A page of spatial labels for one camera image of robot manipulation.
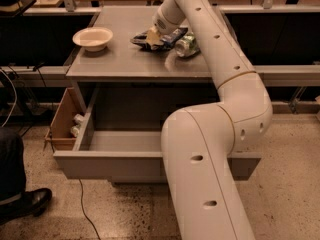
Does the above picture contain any brown cardboard box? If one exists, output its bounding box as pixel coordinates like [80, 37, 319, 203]
[45, 88, 83, 151]

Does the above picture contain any open grey top drawer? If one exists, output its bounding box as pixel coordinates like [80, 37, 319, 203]
[53, 85, 262, 182]

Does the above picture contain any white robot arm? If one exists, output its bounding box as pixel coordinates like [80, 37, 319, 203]
[147, 0, 273, 240]

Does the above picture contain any black floor cable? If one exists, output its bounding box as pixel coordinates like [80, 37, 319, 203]
[78, 179, 102, 240]

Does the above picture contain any black shoe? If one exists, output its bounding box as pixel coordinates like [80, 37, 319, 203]
[0, 188, 52, 225]

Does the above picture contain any white cup upper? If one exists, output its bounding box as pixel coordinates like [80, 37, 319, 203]
[73, 114, 84, 124]

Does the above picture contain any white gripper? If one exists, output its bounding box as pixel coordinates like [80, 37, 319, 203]
[146, 7, 182, 50]

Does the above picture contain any white cup lower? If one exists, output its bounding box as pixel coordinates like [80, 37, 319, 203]
[70, 125, 80, 138]

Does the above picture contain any dark trouser leg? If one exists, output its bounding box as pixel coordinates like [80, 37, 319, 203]
[0, 127, 26, 205]

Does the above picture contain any white bowl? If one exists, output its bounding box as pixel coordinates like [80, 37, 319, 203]
[72, 27, 113, 52]

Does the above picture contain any white cable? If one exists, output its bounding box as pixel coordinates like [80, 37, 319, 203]
[0, 68, 18, 127]

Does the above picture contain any green soda can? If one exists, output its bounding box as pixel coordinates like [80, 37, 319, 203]
[175, 32, 200, 58]

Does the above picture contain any grey drawer cabinet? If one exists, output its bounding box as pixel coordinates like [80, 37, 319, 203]
[65, 5, 251, 187]

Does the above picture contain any white cup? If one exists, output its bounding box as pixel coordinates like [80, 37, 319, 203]
[70, 125, 80, 138]
[73, 114, 84, 124]

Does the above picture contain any blue chip bag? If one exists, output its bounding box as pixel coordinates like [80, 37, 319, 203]
[130, 27, 188, 51]

